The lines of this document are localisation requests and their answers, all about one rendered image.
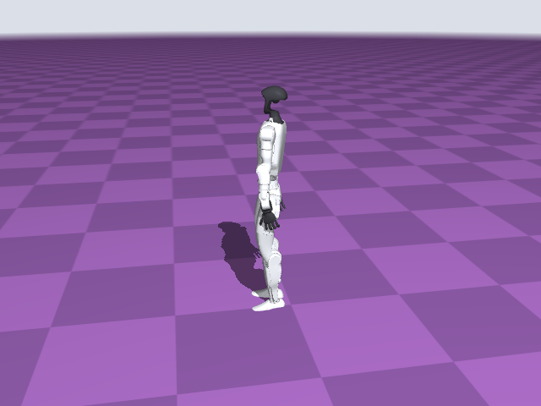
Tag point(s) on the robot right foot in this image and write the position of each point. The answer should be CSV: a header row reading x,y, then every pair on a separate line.
x,y
264,293

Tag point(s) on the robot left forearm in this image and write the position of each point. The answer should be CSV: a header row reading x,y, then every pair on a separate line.
x,y
264,186

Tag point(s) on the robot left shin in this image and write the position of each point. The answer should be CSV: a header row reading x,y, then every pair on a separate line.
x,y
272,271

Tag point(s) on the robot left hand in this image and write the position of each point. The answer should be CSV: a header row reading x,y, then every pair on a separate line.
x,y
269,218

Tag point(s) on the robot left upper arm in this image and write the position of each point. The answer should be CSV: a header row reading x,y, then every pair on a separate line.
x,y
267,139

